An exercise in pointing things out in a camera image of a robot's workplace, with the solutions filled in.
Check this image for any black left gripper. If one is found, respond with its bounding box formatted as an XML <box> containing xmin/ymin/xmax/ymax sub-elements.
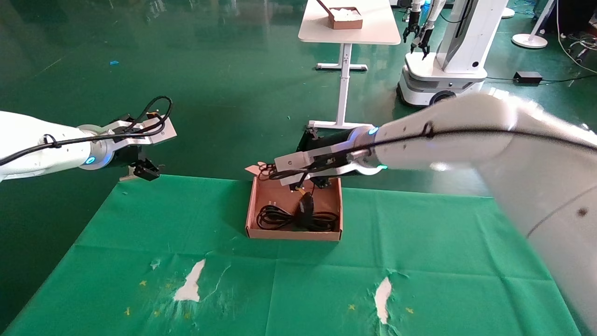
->
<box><xmin>111</xmin><ymin>143</ymin><xmax>162</xmax><ymax>182</ymax></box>

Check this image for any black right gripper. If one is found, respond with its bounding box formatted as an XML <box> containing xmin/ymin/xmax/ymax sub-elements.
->
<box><xmin>297</xmin><ymin>125</ymin><xmax>361</xmax><ymax>154</ymax></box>

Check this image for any black power adapter with cable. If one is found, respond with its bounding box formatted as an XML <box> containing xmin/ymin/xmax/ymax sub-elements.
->
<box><xmin>293</xmin><ymin>190</ymin><xmax>340</xmax><ymax>232</ymax></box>

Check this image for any open brown cardboard box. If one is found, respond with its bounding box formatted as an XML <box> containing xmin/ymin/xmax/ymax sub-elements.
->
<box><xmin>244</xmin><ymin>162</ymin><xmax>351</xmax><ymax>241</ymax></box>

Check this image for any small brown box with white contents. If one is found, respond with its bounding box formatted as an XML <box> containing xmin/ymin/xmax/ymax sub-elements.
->
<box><xmin>316</xmin><ymin>0</ymin><xmax>363</xmax><ymax>31</ymax></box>

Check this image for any white height-adjustable table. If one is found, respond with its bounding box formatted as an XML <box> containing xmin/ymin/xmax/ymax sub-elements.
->
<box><xmin>298</xmin><ymin>0</ymin><xmax>402</xmax><ymax>133</ymax></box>

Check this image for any background robot black gripper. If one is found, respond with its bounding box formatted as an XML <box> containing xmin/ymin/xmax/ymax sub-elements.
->
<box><xmin>403</xmin><ymin>0</ymin><xmax>421</xmax><ymax>44</ymax></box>
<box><xmin>410</xmin><ymin>0</ymin><xmax>444</xmax><ymax>60</ymax></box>

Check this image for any green table cloth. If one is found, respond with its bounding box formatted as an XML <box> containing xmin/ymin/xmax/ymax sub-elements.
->
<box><xmin>2</xmin><ymin>174</ymin><xmax>582</xmax><ymax>336</ymax></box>

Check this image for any white wheeled background robot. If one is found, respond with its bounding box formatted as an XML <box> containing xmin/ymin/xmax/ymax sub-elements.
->
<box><xmin>396</xmin><ymin>0</ymin><xmax>509</xmax><ymax>109</ymax></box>

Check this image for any black power brick on floor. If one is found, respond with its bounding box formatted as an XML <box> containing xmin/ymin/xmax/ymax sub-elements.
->
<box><xmin>513</xmin><ymin>71</ymin><xmax>543</xmax><ymax>85</ymax></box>

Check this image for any white round stand base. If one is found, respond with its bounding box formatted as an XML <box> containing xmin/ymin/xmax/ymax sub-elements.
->
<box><xmin>511</xmin><ymin>0</ymin><xmax>556</xmax><ymax>49</ymax></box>

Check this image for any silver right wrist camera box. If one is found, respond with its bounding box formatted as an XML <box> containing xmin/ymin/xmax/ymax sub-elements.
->
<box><xmin>273</xmin><ymin>144</ymin><xmax>357</xmax><ymax>182</ymax></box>

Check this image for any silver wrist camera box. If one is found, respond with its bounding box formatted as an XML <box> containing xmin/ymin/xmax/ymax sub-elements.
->
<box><xmin>273</xmin><ymin>144</ymin><xmax>357</xmax><ymax>182</ymax></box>
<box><xmin>104</xmin><ymin>112</ymin><xmax>178</xmax><ymax>147</ymax></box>

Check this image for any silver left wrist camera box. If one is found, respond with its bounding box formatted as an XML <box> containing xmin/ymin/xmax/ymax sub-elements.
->
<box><xmin>104</xmin><ymin>112</ymin><xmax>178</xmax><ymax>147</ymax></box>

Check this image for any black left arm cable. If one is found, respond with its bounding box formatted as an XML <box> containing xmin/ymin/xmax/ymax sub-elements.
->
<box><xmin>0</xmin><ymin>96</ymin><xmax>174</xmax><ymax>167</ymax></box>

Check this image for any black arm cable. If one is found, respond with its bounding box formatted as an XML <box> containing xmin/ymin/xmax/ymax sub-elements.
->
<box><xmin>0</xmin><ymin>96</ymin><xmax>174</xmax><ymax>167</ymax></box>
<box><xmin>258</xmin><ymin>121</ymin><xmax>597</xmax><ymax>193</ymax></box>

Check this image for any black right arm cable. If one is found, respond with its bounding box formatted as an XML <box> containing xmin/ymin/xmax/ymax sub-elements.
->
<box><xmin>258</xmin><ymin>121</ymin><xmax>597</xmax><ymax>193</ymax></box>

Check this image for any black floor cable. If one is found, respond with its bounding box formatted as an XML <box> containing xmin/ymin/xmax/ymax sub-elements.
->
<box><xmin>485</xmin><ymin>74</ymin><xmax>597</xmax><ymax>86</ymax></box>

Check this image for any white floor cable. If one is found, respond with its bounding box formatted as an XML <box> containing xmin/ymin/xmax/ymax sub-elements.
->
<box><xmin>555</xmin><ymin>0</ymin><xmax>597</xmax><ymax>75</ymax></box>

